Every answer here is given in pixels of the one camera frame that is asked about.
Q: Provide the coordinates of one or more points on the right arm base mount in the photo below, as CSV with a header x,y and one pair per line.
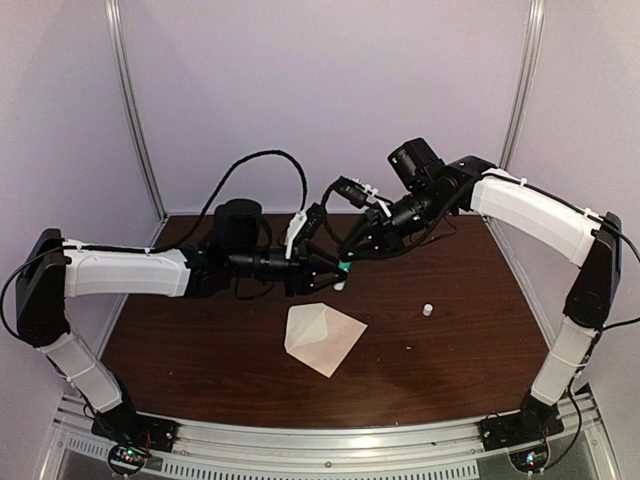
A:
x,y
533,422

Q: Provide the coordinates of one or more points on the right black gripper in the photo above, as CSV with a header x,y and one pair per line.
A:
x,y
363,229

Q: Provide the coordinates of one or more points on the aluminium frame post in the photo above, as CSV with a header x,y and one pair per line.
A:
x,y
132,116
529,60

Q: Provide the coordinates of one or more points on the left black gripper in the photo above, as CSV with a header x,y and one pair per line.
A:
x,y
302,269

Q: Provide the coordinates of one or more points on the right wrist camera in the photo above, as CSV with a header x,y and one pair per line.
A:
x,y
360,194

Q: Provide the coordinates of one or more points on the aluminium front rail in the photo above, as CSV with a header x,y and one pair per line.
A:
x,y
204,450

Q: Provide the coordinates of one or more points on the white glue stick cap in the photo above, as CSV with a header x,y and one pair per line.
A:
x,y
427,310

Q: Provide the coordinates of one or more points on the beige envelope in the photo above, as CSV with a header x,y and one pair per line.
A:
x,y
320,336

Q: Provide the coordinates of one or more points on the right aluminium frame post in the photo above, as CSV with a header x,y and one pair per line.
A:
x,y
529,60

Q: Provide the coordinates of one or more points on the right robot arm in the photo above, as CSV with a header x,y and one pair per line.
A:
x,y
588,241

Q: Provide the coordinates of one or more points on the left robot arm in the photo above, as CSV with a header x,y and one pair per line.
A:
x,y
58,269

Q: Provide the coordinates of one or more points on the green white glue stick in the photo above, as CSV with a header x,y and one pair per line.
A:
x,y
345,268

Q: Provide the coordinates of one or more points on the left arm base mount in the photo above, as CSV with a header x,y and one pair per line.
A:
x,y
125,425

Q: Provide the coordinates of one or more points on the left aluminium frame post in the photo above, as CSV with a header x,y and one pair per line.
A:
x,y
132,116

